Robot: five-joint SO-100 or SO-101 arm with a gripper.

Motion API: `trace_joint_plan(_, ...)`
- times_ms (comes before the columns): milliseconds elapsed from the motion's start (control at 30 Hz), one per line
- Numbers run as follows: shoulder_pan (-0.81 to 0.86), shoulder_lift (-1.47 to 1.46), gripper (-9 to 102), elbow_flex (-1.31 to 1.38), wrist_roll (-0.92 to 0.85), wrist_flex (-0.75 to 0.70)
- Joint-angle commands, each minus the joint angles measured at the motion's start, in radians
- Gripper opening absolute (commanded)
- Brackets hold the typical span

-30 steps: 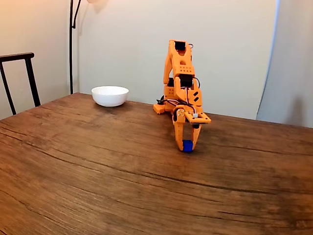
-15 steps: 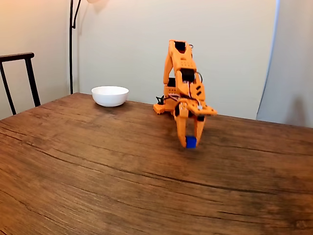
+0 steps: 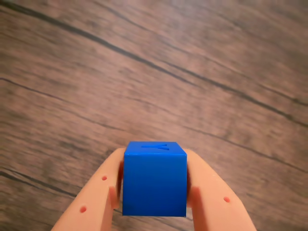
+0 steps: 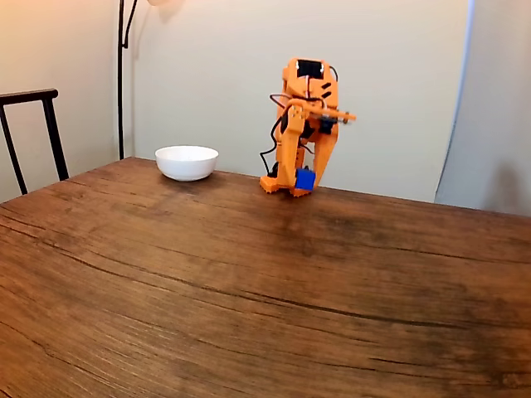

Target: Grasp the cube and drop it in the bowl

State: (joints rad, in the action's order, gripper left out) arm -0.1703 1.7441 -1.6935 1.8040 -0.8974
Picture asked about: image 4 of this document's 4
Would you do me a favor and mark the black wooden chair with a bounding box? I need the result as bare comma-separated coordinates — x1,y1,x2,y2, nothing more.
0,88,71,197

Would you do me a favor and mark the white bowl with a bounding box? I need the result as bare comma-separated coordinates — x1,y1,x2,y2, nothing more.
154,144,220,182

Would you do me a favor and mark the blue cube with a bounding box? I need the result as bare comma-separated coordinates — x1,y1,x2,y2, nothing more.
295,167,317,192

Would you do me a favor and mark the black floor lamp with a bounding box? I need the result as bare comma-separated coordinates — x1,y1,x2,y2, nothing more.
117,0,186,161

